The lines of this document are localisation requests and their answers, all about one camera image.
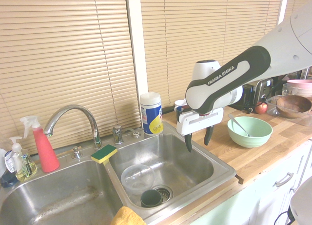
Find blue label soap bottle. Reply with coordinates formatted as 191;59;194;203
0;148;18;189

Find brown wooden bowl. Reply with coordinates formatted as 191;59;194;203
275;95;312;119

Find yellow cloth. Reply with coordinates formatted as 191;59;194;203
110;205;147;225

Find clear plastic bowl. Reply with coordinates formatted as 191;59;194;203
120;164;156;196

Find red apple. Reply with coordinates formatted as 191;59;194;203
254;102;269;115

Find chrome gooseneck faucet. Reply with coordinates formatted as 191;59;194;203
43;104;103;151

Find clear drinking glass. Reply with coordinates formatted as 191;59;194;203
282;83;299;97

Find pink stacked bowls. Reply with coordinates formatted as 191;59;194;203
286;79;312;98

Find mint green bowl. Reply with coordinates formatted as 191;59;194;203
227;116;273;148

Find silver black toaster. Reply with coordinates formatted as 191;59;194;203
242;78;275;112

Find red spray bottle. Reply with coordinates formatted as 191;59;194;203
19;115;60;173

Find stainless steel double sink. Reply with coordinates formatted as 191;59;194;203
0;121;236;225

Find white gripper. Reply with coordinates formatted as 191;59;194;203
176;107;224;153

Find clear plastic tray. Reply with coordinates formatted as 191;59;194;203
265;95;312;127

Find chrome sink knob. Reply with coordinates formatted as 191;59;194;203
71;145;83;160

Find dark green cup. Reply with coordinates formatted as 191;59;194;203
140;189;162;208

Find white blue mug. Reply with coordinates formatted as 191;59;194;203
174;99;190;121

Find metal spoon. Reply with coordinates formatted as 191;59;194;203
228;114;253;138

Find yellow green sponge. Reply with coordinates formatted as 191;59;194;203
91;144;118;165

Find yellow liquid soap pump bottle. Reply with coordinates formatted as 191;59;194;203
9;136;38;182

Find wide beige window blind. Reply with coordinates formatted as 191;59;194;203
0;0;143;155

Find white disinfecting wipes canister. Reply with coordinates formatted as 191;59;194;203
139;91;164;137

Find white rounded robot part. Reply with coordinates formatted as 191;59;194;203
288;178;312;225

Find metal sink drain strainer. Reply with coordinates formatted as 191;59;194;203
154;184;174;203

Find silver cabinet handle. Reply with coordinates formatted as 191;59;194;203
275;172;294;188

